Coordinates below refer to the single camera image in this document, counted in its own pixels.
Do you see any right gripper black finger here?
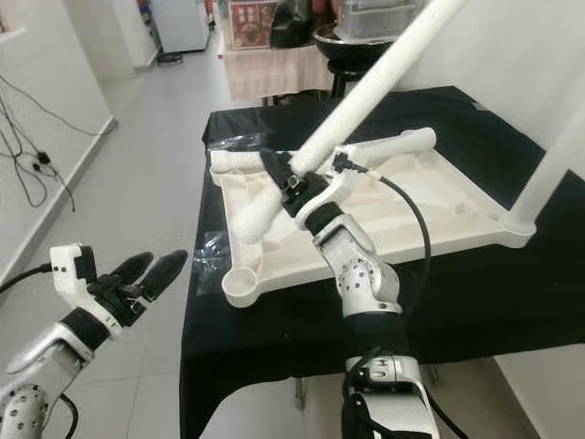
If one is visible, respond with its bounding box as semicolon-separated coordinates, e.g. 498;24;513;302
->
261;149;307;196

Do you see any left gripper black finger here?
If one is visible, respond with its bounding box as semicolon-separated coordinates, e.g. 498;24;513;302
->
112;252;154;286
139;251;188;305

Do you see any clear plastic sheet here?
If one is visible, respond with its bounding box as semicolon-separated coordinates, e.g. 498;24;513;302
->
197;229;234;298

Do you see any beige table cover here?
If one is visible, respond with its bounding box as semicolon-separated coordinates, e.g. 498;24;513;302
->
221;44;335;102

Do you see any black round stool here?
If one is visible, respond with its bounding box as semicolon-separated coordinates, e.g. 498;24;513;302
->
329;66;371;97

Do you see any cream plastic table top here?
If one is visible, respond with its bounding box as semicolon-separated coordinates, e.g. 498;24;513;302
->
208;142;536;309

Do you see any black tablecloth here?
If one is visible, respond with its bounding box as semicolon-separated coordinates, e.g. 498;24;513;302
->
178;85;585;439

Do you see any black bag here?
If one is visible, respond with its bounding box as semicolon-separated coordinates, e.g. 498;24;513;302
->
270;0;335;48

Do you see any clear storage box green lid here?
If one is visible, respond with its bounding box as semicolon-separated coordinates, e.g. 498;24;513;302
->
334;0;426;42

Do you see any white appliance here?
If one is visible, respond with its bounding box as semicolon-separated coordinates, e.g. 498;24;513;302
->
151;0;209;54

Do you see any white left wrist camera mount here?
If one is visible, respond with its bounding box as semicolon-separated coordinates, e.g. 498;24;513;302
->
50;242;101;335

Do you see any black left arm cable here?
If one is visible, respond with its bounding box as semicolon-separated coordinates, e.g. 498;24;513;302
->
0;261;79;439

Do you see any black wall cable with plug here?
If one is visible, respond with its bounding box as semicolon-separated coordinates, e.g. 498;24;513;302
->
0;101;79;213

